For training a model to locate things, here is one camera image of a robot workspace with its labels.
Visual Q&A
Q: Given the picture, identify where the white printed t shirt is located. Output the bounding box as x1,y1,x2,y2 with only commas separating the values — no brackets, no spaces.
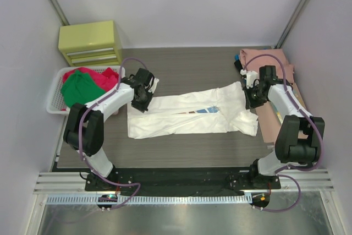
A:
127,81,258,139

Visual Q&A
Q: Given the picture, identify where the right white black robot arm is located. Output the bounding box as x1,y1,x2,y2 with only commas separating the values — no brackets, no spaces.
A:
240,65,325,187

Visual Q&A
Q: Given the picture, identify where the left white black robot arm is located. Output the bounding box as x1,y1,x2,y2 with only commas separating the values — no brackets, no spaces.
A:
63,68,158,188

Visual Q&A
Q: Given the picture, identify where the brown cardboard sheet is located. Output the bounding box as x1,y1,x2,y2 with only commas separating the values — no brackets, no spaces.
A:
255,84,312,143

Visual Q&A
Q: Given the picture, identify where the red t shirt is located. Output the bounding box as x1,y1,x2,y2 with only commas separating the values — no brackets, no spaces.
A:
63,67,119,92

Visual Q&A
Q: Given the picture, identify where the black folded t shirt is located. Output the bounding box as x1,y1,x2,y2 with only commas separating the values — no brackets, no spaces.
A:
234,54,246,83

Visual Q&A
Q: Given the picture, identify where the yellow picture book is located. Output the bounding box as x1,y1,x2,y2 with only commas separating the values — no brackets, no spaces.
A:
268,84,305,124

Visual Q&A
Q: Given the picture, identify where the pink folded t shirt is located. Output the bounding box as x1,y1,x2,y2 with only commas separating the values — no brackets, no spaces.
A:
239,48,295,84

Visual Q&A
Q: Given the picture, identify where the yellow-green drawer box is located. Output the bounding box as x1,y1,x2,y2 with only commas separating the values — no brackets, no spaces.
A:
58,20,122,67

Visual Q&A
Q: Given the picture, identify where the green t shirt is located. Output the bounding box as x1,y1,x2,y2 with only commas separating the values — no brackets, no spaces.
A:
60,70,106,108

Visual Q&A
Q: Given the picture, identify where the white plastic basket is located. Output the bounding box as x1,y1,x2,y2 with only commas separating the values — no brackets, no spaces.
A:
46,65,120,115

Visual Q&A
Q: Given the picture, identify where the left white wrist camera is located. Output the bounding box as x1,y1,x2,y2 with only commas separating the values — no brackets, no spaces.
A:
147,78,159,93

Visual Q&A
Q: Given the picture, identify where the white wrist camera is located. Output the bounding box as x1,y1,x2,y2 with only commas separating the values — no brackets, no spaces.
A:
147,78,159,93
240,69,259,89

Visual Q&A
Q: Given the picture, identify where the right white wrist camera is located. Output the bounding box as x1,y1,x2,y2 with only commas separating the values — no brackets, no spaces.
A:
240,69,259,89

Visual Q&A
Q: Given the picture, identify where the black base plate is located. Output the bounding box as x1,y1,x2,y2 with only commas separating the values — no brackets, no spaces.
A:
84,166,284,195

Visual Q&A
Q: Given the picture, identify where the white slotted cable duct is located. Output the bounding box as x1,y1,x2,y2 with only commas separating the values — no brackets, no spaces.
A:
46,193,252,205

